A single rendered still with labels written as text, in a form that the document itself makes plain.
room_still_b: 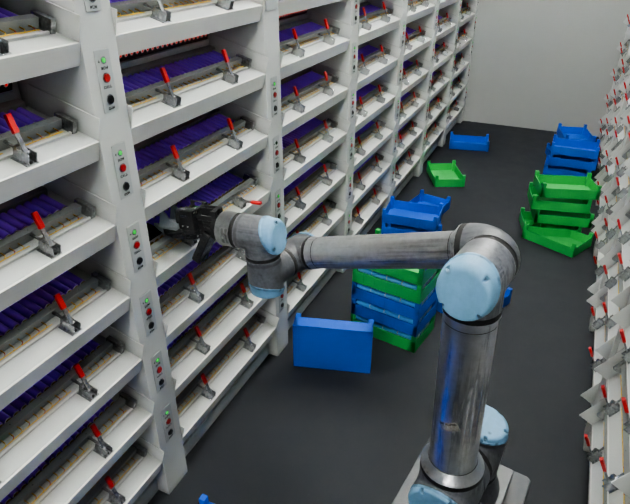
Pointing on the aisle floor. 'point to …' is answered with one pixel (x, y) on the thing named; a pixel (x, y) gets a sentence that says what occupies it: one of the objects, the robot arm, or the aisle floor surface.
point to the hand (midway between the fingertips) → (161, 225)
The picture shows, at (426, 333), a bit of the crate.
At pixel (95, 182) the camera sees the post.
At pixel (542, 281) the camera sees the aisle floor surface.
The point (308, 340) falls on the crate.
